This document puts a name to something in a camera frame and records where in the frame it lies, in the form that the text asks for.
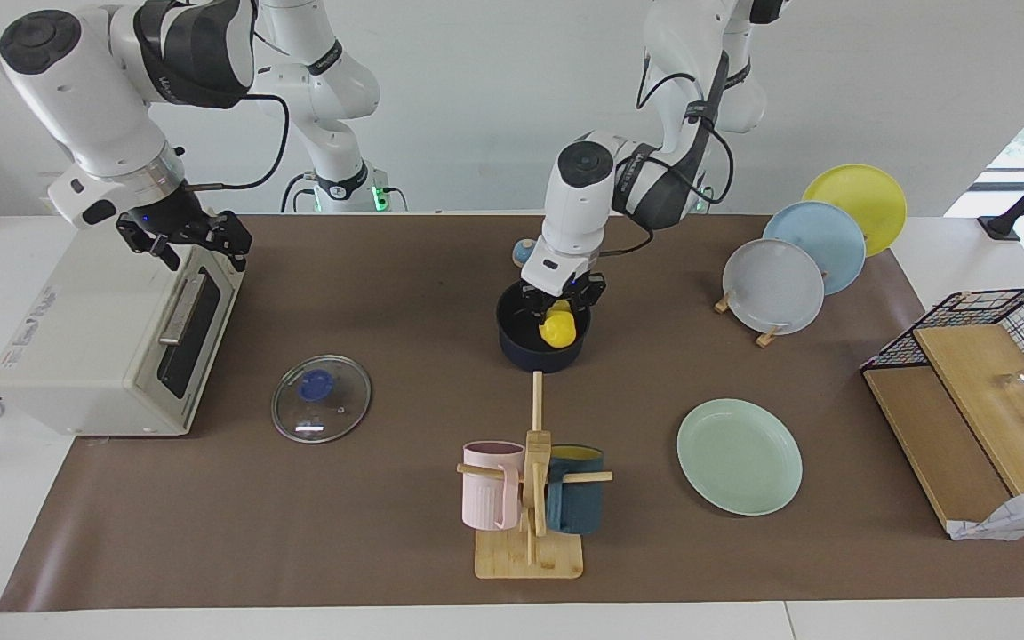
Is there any glass lid with blue knob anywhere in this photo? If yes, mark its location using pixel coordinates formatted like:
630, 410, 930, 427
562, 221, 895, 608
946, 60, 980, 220
270, 354, 373, 444

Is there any grey plate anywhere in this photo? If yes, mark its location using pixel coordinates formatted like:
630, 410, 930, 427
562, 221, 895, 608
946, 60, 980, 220
723, 238, 826, 336

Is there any wooden plate rack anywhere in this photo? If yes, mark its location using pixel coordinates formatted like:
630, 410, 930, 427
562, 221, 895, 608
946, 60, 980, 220
713, 267, 830, 348

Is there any pale green plate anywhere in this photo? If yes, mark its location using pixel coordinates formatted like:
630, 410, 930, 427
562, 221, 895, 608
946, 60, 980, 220
676, 397, 804, 517

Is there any light blue plate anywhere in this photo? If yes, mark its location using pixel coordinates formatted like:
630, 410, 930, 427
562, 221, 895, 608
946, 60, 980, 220
762, 201, 868, 296

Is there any yellow plate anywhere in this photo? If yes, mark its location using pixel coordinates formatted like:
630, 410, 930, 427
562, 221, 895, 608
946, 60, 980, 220
802, 164, 908, 259

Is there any dark blue saucepan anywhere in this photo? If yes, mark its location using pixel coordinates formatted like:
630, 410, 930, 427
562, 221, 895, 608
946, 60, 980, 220
496, 277, 593, 373

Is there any beige toaster oven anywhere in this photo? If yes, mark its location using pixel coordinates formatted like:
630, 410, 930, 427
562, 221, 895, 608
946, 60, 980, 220
0, 209, 246, 438

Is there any pink ribbed mug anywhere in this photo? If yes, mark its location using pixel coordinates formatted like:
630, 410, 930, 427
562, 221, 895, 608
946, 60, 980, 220
461, 440, 527, 532

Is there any dark teal mug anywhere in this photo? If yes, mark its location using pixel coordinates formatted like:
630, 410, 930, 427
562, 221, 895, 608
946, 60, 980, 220
544, 444, 607, 536

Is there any wooden mug tree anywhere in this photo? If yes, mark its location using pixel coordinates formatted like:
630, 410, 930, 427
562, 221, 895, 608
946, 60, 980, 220
456, 372, 614, 580

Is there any brown table mat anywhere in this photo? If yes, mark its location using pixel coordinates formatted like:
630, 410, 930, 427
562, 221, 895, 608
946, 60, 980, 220
0, 212, 1024, 612

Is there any white checked cloth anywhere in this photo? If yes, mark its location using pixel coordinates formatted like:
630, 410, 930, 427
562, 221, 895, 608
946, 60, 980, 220
947, 484, 1024, 542

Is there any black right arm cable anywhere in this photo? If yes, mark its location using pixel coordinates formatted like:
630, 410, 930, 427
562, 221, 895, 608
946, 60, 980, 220
186, 92, 292, 191

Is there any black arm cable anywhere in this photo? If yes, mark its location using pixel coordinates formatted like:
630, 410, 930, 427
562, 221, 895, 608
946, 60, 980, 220
186, 92, 292, 191
635, 48, 737, 260

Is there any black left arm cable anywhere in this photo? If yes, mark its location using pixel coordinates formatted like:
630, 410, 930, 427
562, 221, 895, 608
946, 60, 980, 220
635, 48, 737, 260

